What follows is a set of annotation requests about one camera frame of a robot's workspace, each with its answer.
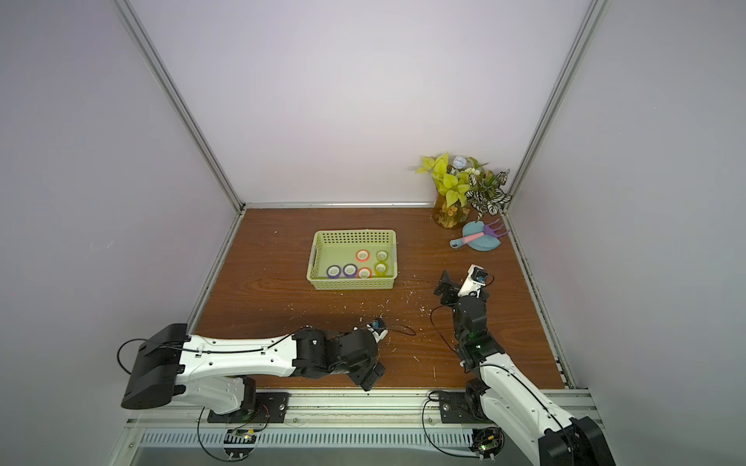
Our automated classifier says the yellow tape roll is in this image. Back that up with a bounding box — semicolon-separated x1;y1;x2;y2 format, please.
374;262;388;277

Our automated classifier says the purple tape roll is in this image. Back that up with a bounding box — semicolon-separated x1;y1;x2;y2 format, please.
342;263;359;278
326;265;342;280

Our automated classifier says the green perforated storage basket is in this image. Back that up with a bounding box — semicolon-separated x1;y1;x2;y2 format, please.
306;229;398;291

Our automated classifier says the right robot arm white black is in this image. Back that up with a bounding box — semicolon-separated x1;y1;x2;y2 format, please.
434;265;616;465

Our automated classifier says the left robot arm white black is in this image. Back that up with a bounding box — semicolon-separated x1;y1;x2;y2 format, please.
120;318;389;415

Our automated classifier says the pink purple toy rake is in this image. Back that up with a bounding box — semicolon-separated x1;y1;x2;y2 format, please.
462;219;509;244

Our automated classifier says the amber vase with flowers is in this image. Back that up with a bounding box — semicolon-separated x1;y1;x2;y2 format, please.
432;195;471;229

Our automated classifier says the right controller board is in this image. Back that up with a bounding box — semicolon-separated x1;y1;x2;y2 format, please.
469;426;505;462

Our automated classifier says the controller board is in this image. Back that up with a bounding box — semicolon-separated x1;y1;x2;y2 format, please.
469;426;505;462
223;429;258;462

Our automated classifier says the green leafy plant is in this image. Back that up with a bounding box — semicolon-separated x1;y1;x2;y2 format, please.
416;153;513;219

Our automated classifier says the left controller board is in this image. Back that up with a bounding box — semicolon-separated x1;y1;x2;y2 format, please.
223;429;258;462

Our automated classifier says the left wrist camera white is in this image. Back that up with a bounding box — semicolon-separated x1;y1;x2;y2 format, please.
366;318;389;344

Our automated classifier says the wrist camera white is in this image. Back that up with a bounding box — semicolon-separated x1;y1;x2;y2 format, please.
458;264;490;298
366;318;389;344

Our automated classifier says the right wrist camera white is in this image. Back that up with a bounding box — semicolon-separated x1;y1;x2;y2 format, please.
458;264;490;298

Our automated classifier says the aluminium front rail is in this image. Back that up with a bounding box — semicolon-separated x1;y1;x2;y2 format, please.
124;388;604;430

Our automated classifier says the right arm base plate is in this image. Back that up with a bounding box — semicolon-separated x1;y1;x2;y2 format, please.
434;390;491;424

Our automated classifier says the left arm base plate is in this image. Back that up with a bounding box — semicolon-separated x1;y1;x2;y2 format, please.
207;391;291;424

